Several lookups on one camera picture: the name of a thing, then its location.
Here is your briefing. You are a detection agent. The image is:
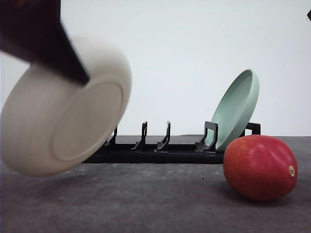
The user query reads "red pomegranate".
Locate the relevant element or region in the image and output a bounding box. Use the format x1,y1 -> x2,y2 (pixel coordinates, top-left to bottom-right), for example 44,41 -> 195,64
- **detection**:
223,135 -> 298,201

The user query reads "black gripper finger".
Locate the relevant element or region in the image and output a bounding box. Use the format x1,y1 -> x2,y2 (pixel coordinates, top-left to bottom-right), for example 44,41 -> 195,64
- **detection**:
0,0 -> 90,85

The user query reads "black gripper finger tip at edge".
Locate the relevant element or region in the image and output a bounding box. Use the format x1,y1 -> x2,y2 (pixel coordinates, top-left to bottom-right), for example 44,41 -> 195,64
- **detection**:
307,9 -> 311,20

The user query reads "green plate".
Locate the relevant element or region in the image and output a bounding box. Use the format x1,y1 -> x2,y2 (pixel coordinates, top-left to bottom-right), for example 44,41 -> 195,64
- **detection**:
205,69 -> 259,151

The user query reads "white plate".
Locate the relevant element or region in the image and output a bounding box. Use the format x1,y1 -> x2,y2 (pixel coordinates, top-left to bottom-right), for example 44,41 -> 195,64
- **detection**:
0,35 -> 132,177

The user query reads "black plastic dish rack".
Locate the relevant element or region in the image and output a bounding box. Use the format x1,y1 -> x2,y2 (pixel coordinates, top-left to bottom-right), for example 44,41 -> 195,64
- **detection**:
85,121 -> 261,164

